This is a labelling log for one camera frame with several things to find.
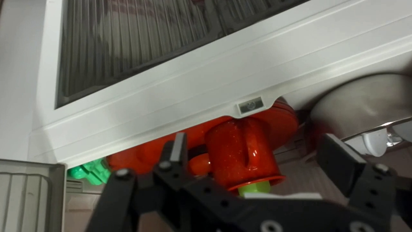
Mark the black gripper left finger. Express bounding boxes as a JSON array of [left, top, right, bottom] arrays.
[[85, 130, 203, 232]]

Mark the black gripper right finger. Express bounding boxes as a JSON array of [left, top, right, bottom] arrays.
[[318, 133, 399, 226]]

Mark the red cup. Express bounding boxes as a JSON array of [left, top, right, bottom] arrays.
[[203, 116, 286, 193]]

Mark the small lime green piece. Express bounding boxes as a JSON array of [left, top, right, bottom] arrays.
[[237, 179, 273, 199]]

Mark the small white cup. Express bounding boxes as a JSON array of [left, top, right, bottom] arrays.
[[356, 128, 390, 159]]

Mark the metal bowl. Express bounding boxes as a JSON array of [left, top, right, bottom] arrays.
[[307, 71, 412, 144]]

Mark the white three-tier storage cabinet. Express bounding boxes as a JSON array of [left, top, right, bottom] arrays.
[[27, 0, 412, 170]]

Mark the green plastic toy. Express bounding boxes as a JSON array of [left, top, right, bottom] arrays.
[[67, 157, 112, 187]]

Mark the smoked translucent cabinet door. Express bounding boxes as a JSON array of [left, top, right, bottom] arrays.
[[0, 157, 68, 232]]

